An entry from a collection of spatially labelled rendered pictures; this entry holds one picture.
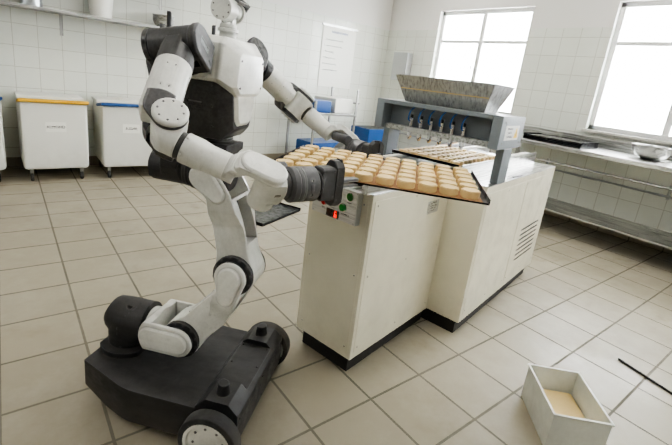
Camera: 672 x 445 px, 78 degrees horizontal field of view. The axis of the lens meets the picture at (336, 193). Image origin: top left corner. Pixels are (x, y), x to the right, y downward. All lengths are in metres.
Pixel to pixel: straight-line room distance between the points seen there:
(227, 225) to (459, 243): 1.27
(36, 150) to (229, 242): 3.43
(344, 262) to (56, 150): 3.48
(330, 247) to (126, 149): 3.32
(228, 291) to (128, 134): 3.48
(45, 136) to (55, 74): 0.86
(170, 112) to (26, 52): 4.33
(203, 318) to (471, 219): 1.34
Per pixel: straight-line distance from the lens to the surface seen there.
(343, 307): 1.87
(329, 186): 1.05
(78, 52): 5.31
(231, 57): 1.28
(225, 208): 1.39
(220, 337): 1.90
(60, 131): 4.69
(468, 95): 2.24
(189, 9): 5.59
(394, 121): 2.48
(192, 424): 1.56
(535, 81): 5.68
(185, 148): 0.97
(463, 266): 2.29
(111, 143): 4.77
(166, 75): 1.08
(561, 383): 2.24
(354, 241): 1.73
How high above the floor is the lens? 1.26
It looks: 15 degrees down
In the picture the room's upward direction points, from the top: 7 degrees clockwise
